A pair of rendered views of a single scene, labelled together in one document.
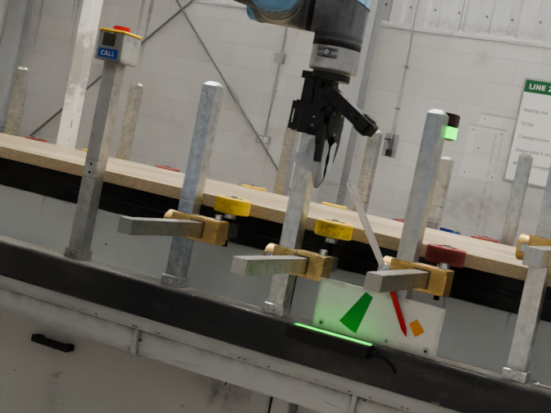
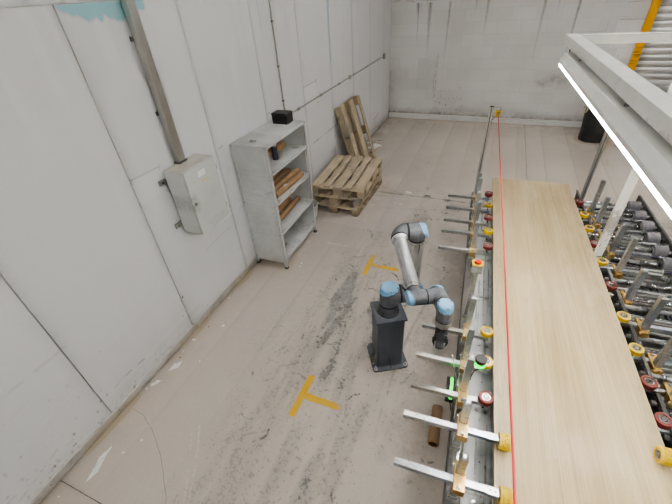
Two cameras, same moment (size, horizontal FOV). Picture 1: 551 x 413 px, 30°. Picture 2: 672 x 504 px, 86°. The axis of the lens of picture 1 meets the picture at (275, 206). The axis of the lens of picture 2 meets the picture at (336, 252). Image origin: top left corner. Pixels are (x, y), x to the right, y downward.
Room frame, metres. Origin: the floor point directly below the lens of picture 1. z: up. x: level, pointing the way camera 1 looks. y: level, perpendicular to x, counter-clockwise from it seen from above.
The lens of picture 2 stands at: (1.25, -1.40, 2.79)
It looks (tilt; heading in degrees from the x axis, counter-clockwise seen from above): 36 degrees down; 87
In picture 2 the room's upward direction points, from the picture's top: 4 degrees counter-clockwise
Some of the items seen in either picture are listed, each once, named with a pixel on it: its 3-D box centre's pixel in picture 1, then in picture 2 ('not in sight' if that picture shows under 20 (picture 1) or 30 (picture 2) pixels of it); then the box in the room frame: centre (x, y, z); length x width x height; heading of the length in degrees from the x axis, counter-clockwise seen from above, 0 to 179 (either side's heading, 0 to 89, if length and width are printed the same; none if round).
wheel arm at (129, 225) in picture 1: (183, 229); (454, 331); (2.12, 0.18, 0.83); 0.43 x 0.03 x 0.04; 155
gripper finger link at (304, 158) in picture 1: (308, 161); not in sight; (1.90, -0.04, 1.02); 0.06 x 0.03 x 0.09; 66
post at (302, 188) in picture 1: (294, 225); (466, 353); (2.10, -0.05, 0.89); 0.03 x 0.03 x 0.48; 65
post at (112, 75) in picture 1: (95, 161); (470, 294); (2.32, 0.42, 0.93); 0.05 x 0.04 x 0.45; 65
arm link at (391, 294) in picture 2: not in sight; (390, 293); (1.78, 0.66, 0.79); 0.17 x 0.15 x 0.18; 177
